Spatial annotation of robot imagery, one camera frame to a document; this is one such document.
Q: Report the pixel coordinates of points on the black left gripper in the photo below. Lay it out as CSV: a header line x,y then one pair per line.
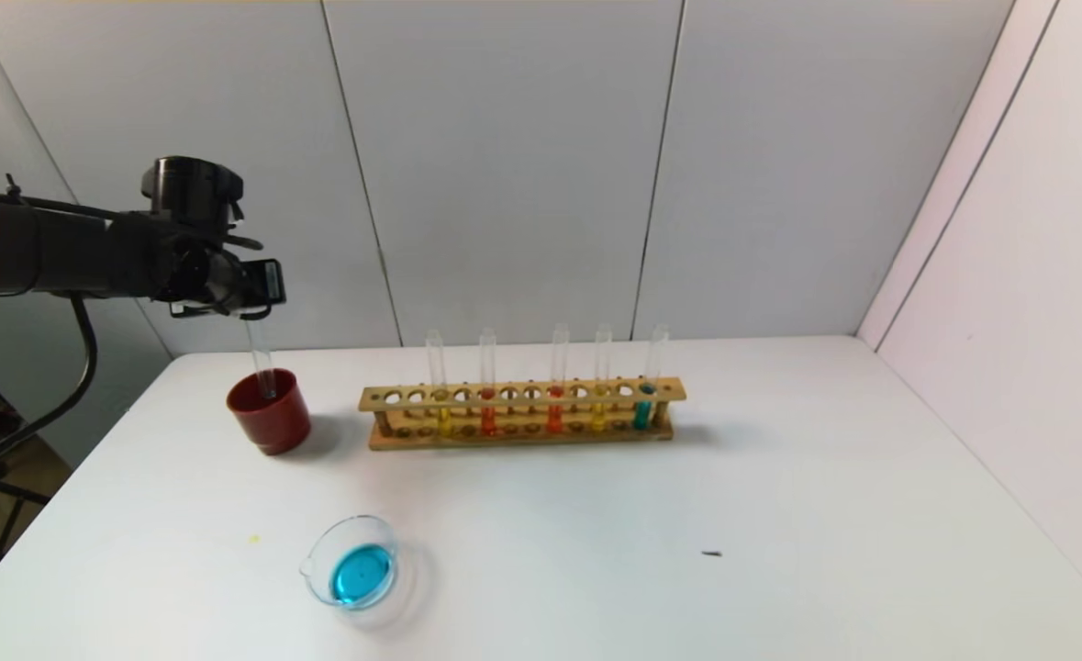
x,y
271,282

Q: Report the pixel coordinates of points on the clear glass test tube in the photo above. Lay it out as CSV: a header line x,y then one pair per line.
x,y
265,363

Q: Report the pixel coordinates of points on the dark red plastic cup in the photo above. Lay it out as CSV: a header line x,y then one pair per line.
x,y
270,422

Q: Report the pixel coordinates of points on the yellow pigment glass test tube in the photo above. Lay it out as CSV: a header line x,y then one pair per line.
x,y
599,415
444,418

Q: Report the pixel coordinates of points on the orange and black left arm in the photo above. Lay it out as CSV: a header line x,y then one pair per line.
x,y
45,252

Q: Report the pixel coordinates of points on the orange pigment glass test tube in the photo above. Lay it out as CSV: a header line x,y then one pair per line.
x,y
555,415
487,418

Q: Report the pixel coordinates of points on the small glass beaker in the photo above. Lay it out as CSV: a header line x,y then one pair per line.
x,y
360,574

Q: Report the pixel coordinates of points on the wooden test tube rack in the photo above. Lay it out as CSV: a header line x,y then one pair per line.
x,y
522,436

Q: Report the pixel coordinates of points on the teal pigment glass test tube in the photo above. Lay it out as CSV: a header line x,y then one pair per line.
x,y
641,413

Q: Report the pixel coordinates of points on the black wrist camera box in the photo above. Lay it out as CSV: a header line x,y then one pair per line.
x,y
265,283

